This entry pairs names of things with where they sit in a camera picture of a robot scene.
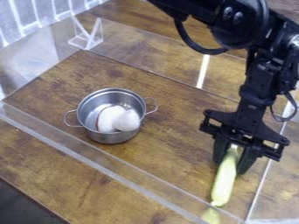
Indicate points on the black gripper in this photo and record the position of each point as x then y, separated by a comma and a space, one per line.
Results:
243, 128

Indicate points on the green handled metal spoon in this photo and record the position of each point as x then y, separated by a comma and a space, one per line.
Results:
224, 180

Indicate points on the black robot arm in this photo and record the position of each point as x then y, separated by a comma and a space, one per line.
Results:
244, 24

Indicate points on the small steel pot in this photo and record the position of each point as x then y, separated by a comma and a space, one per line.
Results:
100, 99

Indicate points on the white mushroom toy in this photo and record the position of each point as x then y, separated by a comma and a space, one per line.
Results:
114, 119

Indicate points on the clear acrylic triangle stand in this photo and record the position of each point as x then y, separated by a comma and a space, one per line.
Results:
85, 40

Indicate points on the clear acrylic enclosure wall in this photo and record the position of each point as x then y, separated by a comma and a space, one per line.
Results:
167, 194

